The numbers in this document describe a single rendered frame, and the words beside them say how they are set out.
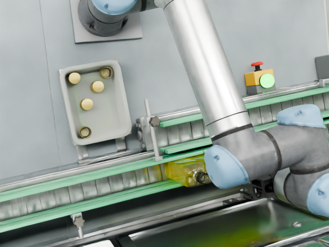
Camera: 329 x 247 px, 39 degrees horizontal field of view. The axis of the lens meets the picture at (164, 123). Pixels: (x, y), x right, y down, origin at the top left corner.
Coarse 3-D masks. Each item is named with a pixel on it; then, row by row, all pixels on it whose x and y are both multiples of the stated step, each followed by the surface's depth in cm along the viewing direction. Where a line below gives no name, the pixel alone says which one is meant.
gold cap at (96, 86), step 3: (96, 81) 135; (99, 81) 135; (93, 84) 135; (96, 84) 135; (99, 84) 135; (102, 84) 136; (93, 87) 135; (96, 87) 135; (99, 87) 135; (102, 87) 136; (93, 90) 136; (96, 90) 135; (99, 90) 135; (102, 90) 136
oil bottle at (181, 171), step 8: (176, 160) 127; (184, 160) 125; (192, 160) 122; (168, 168) 129; (176, 168) 122; (184, 168) 116; (192, 168) 115; (200, 168) 115; (168, 176) 131; (176, 176) 123; (184, 176) 117; (192, 176) 115; (184, 184) 118; (192, 184) 115; (200, 184) 116
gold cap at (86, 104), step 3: (84, 99) 134; (87, 99) 134; (90, 99) 135; (81, 102) 135; (84, 102) 134; (87, 102) 134; (90, 102) 135; (81, 105) 134; (84, 105) 134; (87, 105) 134; (90, 105) 135; (81, 108) 138; (84, 108) 134; (87, 108) 134; (90, 108) 135
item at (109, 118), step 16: (96, 64) 132; (112, 64) 134; (64, 80) 130; (80, 80) 138; (96, 80) 139; (112, 80) 140; (64, 96) 130; (80, 96) 138; (96, 96) 140; (112, 96) 141; (80, 112) 138; (96, 112) 140; (112, 112) 141; (128, 112) 135; (96, 128) 140; (112, 128) 141; (128, 128) 135; (80, 144) 132
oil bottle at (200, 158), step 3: (204, 153) 131; (192, 156) 129; (195, 156) 129; (198, 156) 128; (201, 156) 127; (195, 159) 125; (198, 159) 123; (201, 159) 122; (204, 162) 119; (204, 165) 118
